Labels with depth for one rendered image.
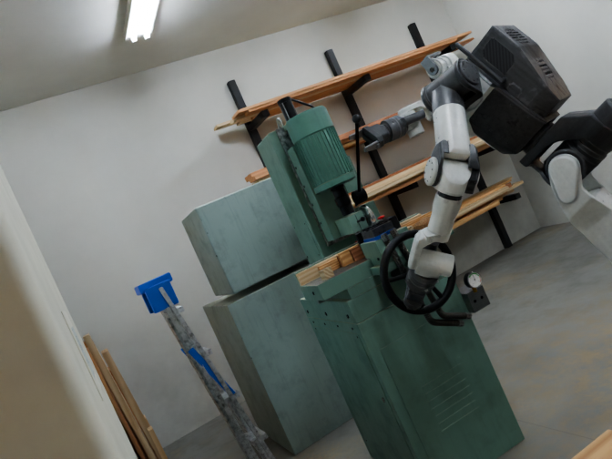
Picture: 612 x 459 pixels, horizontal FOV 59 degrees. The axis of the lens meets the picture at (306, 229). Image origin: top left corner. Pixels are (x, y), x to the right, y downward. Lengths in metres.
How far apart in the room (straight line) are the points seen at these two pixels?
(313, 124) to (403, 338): 0.87
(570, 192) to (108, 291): 3.33
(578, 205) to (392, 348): 0.80
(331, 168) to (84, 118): 2.76
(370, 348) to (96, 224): 2.78
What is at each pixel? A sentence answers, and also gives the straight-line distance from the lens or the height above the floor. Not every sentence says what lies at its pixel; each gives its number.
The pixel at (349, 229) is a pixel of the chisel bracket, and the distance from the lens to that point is 2.15.
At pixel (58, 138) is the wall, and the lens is 4.47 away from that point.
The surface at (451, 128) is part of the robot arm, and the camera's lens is 1.54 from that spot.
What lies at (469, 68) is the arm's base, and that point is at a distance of 1.65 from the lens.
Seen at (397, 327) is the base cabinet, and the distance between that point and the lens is 2.06.
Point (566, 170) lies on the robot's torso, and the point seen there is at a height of 0.95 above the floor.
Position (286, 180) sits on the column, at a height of 1.31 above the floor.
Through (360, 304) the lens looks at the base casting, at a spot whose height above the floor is 0.77.
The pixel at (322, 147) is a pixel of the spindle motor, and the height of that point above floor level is 1.35.
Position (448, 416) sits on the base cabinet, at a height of 0.24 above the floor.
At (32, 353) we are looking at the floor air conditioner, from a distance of 0.41.
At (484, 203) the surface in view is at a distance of 5.16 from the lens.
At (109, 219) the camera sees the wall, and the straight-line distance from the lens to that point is 4.33.
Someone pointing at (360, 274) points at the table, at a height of 0.87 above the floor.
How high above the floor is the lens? 1.16
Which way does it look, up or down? 2 degrees down
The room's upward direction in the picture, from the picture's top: 24 degrees counter-clockwise
